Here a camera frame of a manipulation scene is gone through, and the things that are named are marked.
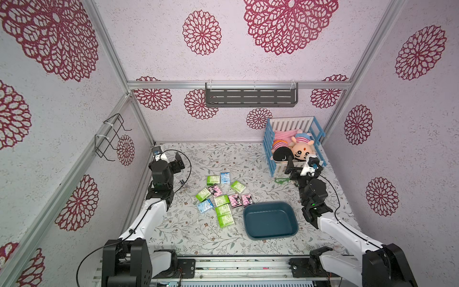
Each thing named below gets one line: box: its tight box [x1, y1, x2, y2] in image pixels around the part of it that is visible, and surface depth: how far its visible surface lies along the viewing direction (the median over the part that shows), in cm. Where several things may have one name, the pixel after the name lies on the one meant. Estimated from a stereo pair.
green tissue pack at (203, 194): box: [195, 187, 211, 203], surface depth 96 cm
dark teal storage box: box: [243, 202, 299, 240], surface depth 88 cm
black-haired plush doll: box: [270, 139, 295, 162], surface depth 104 cm
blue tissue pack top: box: [220, 172, 231, 185], surface depth 102 cm
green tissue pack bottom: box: [214, 208, 235, 229], surface depth 87 cm
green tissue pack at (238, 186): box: [230, 180, 247, 194], surface depth 99 cm
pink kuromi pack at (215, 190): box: [207, 183, 223, 198], surface depth 97 cm
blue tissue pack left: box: [196, 198, 214, 214], surface depth 91 cm
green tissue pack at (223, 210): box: [215, 203, 232, 218], surface depth 90 cm
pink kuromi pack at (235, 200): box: [228, 193, 243, 209], surface depth 93 cm
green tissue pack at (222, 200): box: [213, 194, 231, 207], surface depth 94 cm
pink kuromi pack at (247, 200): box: [241, 193, 253, 208], surface depth 94 cm
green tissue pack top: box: [206, 175, 220, 186], surface depth 102 cm
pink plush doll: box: [272, 129, 304, 150], surface depth 114 cm
